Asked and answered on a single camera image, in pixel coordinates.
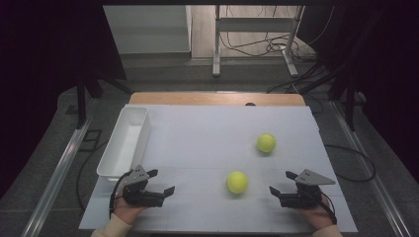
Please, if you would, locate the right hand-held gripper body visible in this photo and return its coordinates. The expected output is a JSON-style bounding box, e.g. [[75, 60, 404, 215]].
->
[[279, 169, 337, 209]]

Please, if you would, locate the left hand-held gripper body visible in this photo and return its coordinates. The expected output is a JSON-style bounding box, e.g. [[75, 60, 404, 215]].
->
[[115, 165, 166, 208]]

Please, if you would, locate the white plastic bin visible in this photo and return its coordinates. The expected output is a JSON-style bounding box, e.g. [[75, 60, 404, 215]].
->
[[96, 106, 152, 182]]

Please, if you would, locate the yellow tennis ball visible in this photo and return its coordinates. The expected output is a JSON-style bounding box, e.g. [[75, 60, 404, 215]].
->
[[225, 171, 249, 195], [256, 132, 278, 154]]

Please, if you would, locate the person's left hand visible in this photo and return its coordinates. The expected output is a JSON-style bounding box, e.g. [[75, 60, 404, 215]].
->
[[112, 196, 149, 226]]

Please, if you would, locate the person's right hand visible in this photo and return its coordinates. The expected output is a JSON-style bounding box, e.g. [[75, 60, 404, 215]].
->
[[297, 194, 334, 230]]

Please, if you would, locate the white board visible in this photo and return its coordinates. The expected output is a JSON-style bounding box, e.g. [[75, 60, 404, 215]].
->
[[78, 104, 359, 233]]

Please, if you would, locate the black stand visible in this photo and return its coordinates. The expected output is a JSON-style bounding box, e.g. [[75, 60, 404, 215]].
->
[[297, 62, 368, 132], [74, 73, 134, 130]]

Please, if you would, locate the wooden table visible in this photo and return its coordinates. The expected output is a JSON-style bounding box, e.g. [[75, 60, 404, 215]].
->
[[127, 92, 306, 107]]

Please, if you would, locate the white cabinet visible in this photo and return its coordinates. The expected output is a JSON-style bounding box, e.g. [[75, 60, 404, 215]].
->
[[103, 4, 193, 55]]

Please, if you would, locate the black curtain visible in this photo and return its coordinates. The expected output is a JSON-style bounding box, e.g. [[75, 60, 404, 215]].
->
[[0, 0, 127, 198], [297, 0, 419, 184]]

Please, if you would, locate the white metal stand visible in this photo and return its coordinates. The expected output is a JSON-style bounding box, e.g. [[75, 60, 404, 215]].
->
[[211, 4, 305, 78]]

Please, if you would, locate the left hand-held gripper cable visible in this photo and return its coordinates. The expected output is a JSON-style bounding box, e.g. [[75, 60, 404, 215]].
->
[[109, 170, 134, 219]]

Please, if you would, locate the hand-held gripper cable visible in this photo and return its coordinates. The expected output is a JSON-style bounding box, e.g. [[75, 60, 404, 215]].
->
[[109, 170, 134, 219], [314, 192, 338, 225]]

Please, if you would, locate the right hand-held gripper cable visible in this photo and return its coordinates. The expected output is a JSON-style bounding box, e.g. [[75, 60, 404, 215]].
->
[[314, 192, 338, 225]]

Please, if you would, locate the black floor cable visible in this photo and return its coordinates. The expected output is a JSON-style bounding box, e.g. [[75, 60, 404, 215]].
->
[[76, 141, 110, 211], [324, 143, 377, 183]]

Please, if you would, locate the aluminium floor rail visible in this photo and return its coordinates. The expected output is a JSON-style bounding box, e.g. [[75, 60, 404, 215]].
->
[[329, 100, 413, 237], [21, 98, 100, 237]]

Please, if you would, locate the tangle of black floor cables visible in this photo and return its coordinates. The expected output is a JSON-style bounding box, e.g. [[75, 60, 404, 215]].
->
[[219, 4, 335, 63]]

